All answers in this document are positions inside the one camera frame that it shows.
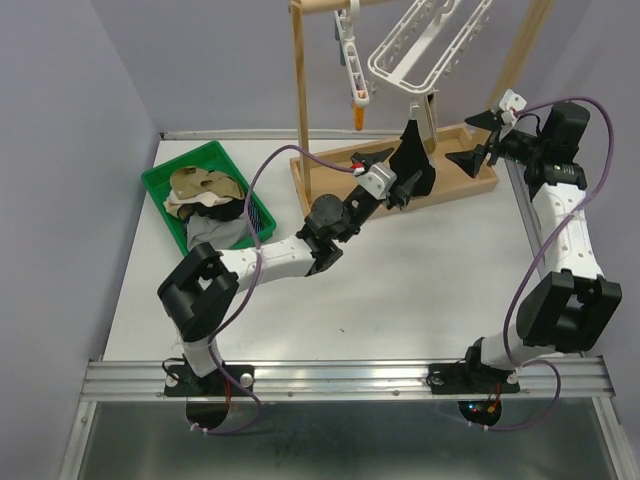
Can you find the blue striped underwear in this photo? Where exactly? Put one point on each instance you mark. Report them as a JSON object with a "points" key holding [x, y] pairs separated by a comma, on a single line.
{"points": [[254, 216]]}

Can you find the grey underwear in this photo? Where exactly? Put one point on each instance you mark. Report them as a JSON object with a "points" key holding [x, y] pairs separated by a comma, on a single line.
{"points": [[221, 235]]}

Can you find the wooden clothes rack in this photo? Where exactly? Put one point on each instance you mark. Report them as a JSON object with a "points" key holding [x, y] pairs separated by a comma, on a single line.
{"points": [[326, 172]]}

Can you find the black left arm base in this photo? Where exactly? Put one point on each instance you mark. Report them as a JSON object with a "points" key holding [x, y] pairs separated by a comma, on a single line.
{"points": [[210, 380]]}

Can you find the beige underwear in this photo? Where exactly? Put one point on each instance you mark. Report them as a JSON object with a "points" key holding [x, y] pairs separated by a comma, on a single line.
{"points": [[208, 199]]}

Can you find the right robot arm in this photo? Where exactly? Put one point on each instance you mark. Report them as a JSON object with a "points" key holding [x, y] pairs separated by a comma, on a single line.
{"points": [[573, 303]]}

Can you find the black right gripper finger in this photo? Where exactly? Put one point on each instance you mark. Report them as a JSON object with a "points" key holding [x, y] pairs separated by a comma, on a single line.
{"points": [[469, 161], [487, 120]]}

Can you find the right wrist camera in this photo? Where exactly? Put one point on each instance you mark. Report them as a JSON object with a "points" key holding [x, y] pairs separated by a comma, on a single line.
{"points": [[510, 105]]}

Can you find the black underwear cream waistband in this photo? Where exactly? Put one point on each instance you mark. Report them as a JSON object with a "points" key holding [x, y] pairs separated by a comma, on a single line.
{"points": [[411, 157]]}

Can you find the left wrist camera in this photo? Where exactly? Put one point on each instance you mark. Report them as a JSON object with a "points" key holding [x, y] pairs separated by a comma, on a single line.
{"points": [[376, 180]]}

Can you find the orange clothes peg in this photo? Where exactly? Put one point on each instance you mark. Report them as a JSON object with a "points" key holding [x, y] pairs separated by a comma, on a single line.
{"points": [[358, 116]]}

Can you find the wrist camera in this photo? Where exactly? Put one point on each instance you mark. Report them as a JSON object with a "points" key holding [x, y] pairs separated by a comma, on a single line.
{"points": [[376, 180], [510, 105]]}

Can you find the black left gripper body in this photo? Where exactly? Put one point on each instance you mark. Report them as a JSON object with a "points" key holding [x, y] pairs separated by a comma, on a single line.
{"points": [[359, 211]]}

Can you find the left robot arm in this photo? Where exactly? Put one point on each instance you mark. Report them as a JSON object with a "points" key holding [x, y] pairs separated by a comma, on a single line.
{"points": [[199, 291]]}

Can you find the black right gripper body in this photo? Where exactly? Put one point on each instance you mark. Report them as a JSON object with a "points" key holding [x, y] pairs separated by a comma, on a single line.
{"points": [[518, 146]]}

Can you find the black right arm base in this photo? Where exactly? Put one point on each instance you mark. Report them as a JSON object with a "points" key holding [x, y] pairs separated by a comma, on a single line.
{"points": [[469, 376]]}

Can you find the green plastic tray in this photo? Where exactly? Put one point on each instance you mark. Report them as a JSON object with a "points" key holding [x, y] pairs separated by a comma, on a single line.
{"points": [[210, 156]]}

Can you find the white straight clip hanger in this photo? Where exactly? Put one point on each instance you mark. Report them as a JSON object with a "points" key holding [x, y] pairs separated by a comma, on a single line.
{"points": [[344, 20]]}

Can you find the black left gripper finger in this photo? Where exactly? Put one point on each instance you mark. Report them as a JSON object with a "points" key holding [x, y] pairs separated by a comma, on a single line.
{"points": [[366, 160], [404, 188]]}

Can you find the white rectangular clip hanger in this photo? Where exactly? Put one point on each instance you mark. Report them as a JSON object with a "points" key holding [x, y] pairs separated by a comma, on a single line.
{"points": [[426, 44]]}

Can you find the aluminium mounting rail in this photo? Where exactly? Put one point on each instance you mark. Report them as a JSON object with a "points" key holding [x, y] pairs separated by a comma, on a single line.
{"points": [[319, 381]]}

